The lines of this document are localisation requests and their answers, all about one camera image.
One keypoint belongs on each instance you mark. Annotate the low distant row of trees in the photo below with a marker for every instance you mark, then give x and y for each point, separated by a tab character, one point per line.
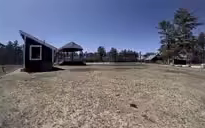
116	55

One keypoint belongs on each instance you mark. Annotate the dry pale grass ground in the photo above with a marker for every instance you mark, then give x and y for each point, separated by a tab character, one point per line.
100	96

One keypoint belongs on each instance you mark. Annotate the dark roofed gazebo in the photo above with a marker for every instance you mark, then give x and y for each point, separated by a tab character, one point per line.
71	50

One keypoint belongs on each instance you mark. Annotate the building with pale roof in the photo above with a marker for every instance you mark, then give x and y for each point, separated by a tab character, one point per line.
152	58

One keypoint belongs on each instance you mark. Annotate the dark shed with white window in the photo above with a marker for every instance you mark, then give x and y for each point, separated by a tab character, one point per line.
38	53

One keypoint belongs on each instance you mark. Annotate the small dark building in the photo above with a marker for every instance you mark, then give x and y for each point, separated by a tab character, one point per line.
180	61

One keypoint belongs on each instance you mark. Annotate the group of tall pine trees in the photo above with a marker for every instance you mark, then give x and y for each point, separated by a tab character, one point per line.
185	33

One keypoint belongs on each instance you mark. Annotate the wood behind shed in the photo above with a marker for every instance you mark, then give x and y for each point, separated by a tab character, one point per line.
6	53

